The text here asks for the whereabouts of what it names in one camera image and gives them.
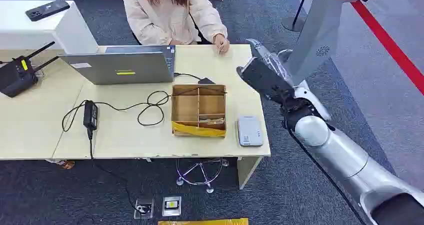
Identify chrome stool base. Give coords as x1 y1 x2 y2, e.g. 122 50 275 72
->
175 157 230 195

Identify black stanchion post with base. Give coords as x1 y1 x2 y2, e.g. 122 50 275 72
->
281 0 313 33

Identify person's hand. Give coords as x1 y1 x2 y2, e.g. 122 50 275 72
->
213 33 231 55

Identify black cable along robot arm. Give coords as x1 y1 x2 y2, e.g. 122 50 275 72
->
284 110 369 225

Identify floor socket with plug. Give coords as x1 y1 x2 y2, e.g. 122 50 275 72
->
133 198 155 220

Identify grey standing panel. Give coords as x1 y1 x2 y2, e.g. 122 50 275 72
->
285 0 371 87

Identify black router with antennas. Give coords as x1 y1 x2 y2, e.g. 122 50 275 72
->
0 41 60 99

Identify person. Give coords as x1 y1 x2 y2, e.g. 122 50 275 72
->
122 0 231 55

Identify black smartphone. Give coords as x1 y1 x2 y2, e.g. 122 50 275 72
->
25 0 71 22

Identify wooden divided card box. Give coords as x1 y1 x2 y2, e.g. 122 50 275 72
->
170 83 228 139

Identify cards in wooden box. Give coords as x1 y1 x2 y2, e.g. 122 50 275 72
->
198 117 226 125

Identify grey laptop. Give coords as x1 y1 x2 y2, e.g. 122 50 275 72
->
58 45 176 86

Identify black mains power cable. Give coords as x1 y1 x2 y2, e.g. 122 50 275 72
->
87 128 151 215

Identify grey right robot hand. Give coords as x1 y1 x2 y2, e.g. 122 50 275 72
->
236 38 296 106

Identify white card reader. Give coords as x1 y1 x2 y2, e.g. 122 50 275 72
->
237 115 265 148

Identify orange wrapper on floor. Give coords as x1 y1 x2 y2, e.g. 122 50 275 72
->
45 159 76 171

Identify black laptop power adapter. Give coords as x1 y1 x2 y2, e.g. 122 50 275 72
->
82 99 99 132

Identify red barrier belt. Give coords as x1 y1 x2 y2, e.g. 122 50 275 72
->
350 0 424 96

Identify yellow sheet on floor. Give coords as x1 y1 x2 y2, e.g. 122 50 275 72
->
157 218 250 225

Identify floor socket with yellow label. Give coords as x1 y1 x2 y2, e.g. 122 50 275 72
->
161 196 183 217

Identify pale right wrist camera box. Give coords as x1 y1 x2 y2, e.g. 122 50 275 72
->
293 80 332 122

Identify black adapter output cable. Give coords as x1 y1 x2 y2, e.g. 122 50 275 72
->
61 90 172 133

